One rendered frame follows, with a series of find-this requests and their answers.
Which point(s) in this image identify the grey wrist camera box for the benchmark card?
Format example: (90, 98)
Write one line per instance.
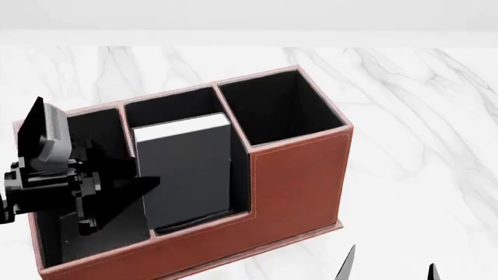
(52, 140)

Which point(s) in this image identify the brown leather desk caddy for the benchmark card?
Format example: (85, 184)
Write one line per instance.
(295, 186)

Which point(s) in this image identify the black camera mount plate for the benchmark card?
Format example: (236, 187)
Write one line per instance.
(32, 125)

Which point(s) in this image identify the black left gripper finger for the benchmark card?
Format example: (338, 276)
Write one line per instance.
(124, 195)
(113, 164)

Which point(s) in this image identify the black hardcover book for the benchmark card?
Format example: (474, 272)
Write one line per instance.
(186, 175)

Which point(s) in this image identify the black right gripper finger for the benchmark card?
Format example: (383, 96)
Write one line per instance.
(433, 274)
(347, 266)

